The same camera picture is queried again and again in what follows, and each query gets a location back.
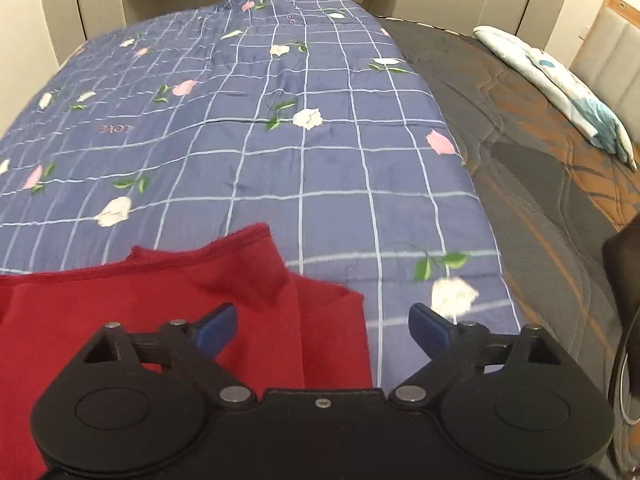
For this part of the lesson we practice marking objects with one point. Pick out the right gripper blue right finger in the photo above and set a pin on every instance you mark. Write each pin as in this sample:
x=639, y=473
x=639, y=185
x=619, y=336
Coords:
x=430, y=331

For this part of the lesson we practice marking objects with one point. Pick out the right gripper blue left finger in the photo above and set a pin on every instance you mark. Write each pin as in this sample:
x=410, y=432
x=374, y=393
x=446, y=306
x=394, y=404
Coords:
x=216, y=330

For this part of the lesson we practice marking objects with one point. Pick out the red knit shirt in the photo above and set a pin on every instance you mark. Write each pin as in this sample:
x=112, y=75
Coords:
x=294, y=332

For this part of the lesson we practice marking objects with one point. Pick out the blue plaid floral quilt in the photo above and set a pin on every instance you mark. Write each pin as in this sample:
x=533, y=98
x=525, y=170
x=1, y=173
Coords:
x=179, y=130

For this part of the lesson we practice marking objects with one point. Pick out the beige padded headboard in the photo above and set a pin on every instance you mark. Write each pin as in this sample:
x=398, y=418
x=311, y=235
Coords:
x=608, y=61

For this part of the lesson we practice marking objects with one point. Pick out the white blue floral pillow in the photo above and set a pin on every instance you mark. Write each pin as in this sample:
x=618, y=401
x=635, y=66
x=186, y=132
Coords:
x=593, y=118

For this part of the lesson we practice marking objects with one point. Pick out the brown handbag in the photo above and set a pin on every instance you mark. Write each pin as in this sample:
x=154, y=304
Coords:
x=621, y=264

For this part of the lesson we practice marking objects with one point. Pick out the grey orange quilted bedspread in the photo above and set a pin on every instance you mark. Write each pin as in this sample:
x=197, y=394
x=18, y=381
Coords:
x=504, y=240

